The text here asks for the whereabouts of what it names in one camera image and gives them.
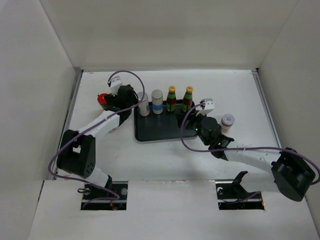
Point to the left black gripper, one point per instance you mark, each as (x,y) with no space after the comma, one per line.
(111,99)

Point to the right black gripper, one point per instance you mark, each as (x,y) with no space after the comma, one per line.
(199,117)

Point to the silver lid white jar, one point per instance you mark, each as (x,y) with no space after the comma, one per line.
(144,109)

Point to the red lid jar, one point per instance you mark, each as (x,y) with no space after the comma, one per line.
(101,99)

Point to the yellow cap sauce bottle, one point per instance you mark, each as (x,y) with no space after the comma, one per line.
(187,99)
(171,99)

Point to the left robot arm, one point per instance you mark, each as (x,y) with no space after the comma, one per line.
(79,158)

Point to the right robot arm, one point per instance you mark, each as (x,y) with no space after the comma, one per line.
(291,172)

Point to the right white jar red label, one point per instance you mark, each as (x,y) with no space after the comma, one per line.
(227,122)

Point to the black plastic tray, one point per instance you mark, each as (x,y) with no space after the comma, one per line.
(157,127)

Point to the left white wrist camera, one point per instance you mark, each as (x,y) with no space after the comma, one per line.
(114,84)

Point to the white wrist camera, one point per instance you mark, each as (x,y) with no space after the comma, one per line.
(207,106)
(114,84)

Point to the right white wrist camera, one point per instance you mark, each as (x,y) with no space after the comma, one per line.
(207,106)

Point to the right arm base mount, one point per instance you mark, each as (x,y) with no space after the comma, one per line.
(232,196)

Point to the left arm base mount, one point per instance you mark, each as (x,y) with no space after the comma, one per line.
(94,199)

